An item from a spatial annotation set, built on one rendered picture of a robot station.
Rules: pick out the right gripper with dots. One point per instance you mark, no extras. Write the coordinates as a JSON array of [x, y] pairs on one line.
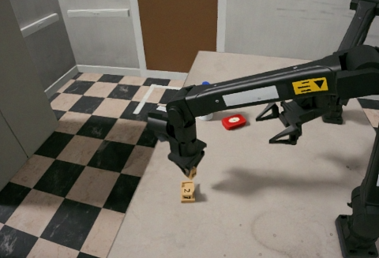
[[292, 123]]

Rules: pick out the white bottle with blue cap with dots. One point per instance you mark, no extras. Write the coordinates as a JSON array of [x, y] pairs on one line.
[[206, 117]]

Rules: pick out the tan wooden number cube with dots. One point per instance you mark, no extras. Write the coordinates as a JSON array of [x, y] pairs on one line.
[[187, 193], [192, 174]]

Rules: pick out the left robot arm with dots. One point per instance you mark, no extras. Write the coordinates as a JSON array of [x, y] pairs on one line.
[[321, 77]]

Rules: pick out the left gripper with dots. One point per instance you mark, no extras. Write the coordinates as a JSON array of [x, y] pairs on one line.
[[191, 154]]

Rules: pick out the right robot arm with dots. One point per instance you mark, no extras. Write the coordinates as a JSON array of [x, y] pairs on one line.
[[317, 106]]

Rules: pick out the red tin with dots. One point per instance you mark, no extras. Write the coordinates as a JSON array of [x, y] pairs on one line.
[[233, 122]]

